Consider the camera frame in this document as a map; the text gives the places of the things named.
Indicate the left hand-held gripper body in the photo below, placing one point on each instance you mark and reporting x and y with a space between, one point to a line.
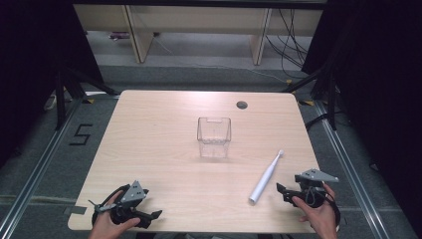
132 194

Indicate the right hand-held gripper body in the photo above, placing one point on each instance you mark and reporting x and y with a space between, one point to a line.
313 186

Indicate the person's right hand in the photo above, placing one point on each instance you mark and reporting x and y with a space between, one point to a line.
320 217

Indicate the person's left hand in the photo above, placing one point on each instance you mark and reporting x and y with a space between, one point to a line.
109 225

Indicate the white electric toothbrush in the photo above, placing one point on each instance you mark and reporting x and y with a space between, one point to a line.
265 179

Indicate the yellow floor tape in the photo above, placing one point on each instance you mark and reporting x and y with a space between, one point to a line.
307 103

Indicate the clear plastic container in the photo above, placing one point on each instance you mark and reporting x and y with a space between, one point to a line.
214 137

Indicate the black metal stand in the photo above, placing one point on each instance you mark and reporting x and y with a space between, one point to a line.
60 99
331 99

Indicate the dark curtain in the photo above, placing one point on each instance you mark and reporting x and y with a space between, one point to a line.
381 99
33 66

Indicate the small pink object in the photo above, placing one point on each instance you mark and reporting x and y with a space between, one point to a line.
118 35

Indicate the light wooden desk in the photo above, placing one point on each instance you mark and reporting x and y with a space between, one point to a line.
199 20

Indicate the metal floor rail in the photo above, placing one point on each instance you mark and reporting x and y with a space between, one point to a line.
40 169
351 179

